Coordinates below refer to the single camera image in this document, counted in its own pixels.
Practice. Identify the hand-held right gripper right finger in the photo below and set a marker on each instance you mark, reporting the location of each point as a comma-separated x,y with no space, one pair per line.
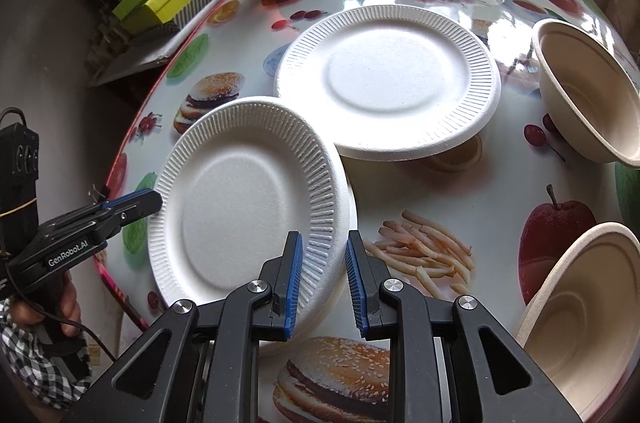
356,283

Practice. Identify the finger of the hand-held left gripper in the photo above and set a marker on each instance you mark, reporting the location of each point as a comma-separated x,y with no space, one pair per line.
132,199
90,223

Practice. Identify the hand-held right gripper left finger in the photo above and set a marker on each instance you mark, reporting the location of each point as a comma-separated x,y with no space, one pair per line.
292,283

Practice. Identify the white foam plate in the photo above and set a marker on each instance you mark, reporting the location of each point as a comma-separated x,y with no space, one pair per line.
390,78
240,213

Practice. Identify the beige paper bowl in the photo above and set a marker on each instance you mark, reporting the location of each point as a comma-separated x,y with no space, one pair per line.
585,93
565,343

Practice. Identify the person's left forearm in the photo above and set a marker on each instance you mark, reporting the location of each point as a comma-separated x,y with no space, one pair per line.
45,363

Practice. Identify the person's left hand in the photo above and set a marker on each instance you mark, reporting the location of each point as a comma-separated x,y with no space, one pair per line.
70,308

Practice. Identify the grey flat board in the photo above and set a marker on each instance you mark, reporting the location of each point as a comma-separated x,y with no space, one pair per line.
135,60

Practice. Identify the food printed tablecloth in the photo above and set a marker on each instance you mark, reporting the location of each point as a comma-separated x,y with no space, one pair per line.
490,203

